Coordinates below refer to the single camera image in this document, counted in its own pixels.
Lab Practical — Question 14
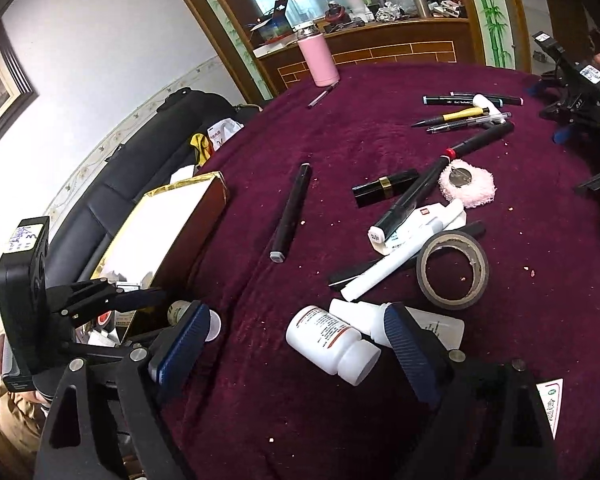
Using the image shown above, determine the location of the yellow black pen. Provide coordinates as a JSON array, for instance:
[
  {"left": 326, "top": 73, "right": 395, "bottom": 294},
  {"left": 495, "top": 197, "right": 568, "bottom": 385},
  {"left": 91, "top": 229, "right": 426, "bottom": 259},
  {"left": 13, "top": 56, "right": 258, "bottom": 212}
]
[{"left": 413, "top": 107, "right": 489, "bottom": 128}]

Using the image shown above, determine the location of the long black tube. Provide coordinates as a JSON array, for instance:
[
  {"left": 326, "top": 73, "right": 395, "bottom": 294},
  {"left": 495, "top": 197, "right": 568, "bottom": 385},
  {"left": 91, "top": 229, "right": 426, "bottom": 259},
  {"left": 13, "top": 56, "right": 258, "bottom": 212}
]
[{"left": 270, "top": 162, "right": 312, "bottom": 263}]

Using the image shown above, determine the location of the clear black pen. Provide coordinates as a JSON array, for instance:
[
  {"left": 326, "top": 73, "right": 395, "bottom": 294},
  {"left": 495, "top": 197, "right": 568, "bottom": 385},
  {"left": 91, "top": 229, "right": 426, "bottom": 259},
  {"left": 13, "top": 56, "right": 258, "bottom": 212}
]
[{"left": 426, "top": 112, "right": 512, "bottom": 134}]

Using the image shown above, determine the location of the white ointment tube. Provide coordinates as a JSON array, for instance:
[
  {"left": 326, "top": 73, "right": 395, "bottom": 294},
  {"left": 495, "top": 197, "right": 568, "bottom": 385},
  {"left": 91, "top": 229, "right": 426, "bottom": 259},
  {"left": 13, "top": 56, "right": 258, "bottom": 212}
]
[{"left": 329, "top": 298, "right": 465, "bottom": 350}]

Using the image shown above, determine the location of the black pen red ring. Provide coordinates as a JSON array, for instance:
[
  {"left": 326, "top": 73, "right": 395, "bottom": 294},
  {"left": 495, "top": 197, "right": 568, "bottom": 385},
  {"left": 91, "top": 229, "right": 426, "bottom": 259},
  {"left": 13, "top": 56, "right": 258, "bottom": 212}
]
[{"left": 367, "top": 121, "right": 516, "bottom": 254}]

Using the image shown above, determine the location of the small pen near bottle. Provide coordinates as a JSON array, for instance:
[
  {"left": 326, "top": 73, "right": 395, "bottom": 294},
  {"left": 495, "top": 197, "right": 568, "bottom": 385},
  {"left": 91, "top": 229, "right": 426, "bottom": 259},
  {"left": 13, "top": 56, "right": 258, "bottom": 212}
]
[{"left": 306, "top": 83, "right": 337, "bottom": 110}]

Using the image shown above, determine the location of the grey tape roll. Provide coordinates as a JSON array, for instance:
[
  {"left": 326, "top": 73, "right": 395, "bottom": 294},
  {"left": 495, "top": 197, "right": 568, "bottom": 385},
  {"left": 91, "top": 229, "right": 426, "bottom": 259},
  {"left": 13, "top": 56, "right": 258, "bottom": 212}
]
[{"left": 416, "top": 230, "right": 490, "bottom": 311}]

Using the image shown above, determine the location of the maroon table cloth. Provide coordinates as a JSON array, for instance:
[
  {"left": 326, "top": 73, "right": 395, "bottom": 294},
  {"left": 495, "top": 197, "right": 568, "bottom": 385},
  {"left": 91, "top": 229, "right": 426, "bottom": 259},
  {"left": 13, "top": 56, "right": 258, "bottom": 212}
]
[{"left": 162, "top": 62, "right": 600, "bottom": 480}]

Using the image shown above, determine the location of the white plastic bag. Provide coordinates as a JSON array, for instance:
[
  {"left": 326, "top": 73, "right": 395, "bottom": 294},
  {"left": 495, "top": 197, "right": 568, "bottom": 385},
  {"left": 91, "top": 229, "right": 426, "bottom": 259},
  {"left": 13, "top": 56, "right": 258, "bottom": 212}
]
[{"left": 207, "top": 118, "right": 244, "bottom": 151}]

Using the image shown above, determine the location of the pink thermos bottle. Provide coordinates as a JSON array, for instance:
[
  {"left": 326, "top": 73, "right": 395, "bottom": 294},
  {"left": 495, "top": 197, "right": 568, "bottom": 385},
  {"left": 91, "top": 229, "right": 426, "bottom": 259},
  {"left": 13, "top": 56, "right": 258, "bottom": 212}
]
[{"left": 296, "top": 22, "right": 340, "bottom": 88}]

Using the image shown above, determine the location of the white pill bottle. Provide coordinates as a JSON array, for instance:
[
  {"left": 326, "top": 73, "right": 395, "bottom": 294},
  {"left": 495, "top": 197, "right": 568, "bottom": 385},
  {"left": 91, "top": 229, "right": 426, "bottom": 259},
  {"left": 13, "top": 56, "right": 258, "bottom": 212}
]
[{"left": 285, "top": 306, "right": 381, "bottom": 386}]

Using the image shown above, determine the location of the black nail file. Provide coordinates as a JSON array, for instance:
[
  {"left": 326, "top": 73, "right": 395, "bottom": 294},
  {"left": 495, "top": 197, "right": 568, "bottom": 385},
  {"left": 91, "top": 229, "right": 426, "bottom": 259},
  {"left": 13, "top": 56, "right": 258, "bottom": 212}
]
[{"left": 327, "top": 220, "right": 488, "bottom": 291}]

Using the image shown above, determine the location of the white storage box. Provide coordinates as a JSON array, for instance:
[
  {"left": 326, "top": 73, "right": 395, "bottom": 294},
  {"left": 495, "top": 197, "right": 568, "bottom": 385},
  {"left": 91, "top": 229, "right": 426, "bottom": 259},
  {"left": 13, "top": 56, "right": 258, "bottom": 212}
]
[{"left": 92, "top": 171, "right": 228, "bottom": 332}]

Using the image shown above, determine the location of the white red carton box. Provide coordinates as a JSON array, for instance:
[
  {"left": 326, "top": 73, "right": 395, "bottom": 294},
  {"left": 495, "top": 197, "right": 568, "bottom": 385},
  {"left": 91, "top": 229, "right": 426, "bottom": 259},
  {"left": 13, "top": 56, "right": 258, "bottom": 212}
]
[{"left": 370, "top": 200, "right": 467, "bottom": 256}]

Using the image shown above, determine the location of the black leather sofa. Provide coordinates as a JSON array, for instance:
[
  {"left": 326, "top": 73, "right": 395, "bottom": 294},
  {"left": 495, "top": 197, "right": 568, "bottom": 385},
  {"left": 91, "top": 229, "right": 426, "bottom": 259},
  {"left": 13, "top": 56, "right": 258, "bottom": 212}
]
[{"left": 45, "top": 87, "right": 261, "bottom": 287}]

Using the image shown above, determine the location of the wooden cabinet counter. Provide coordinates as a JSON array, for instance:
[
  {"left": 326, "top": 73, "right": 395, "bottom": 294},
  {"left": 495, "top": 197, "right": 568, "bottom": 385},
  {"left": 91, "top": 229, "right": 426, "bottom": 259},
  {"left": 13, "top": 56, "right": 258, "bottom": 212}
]
[{"left": 259, "top": 18, "right": 486, "bottom": 94}]

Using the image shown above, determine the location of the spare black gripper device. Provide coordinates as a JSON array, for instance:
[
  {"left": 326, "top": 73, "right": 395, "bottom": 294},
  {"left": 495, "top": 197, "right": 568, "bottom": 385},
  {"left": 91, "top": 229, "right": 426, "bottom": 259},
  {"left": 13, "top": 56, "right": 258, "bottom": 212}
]
[{"left": 532, "top": 32, "right": 600, "bottom": 192}]

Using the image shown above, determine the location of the black gold lipstick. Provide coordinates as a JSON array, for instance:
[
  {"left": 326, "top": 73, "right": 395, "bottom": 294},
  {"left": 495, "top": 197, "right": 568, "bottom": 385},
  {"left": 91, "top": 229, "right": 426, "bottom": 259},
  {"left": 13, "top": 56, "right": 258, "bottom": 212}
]
[{"left": 351, "top": 169, "right": 419, "bottom": 208}]

